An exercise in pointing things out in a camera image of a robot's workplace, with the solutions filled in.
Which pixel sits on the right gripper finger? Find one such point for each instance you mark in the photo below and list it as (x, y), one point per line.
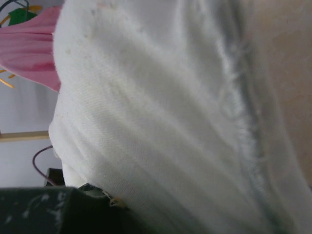
(64, 210)

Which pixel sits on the white pillow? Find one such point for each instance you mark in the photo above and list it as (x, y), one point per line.
(168, 105)

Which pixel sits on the green tank top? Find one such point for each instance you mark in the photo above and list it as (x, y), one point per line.
(20, 15)

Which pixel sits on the yellow clothes hanger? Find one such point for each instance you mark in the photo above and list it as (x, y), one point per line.
(16, 44)

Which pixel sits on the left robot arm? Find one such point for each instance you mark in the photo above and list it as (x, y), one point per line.
(56, 176)

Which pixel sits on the wooden clothes rack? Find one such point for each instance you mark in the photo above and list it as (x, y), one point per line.
(23, 136)

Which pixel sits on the pink shirt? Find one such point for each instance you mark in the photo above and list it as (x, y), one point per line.
(43, 67)

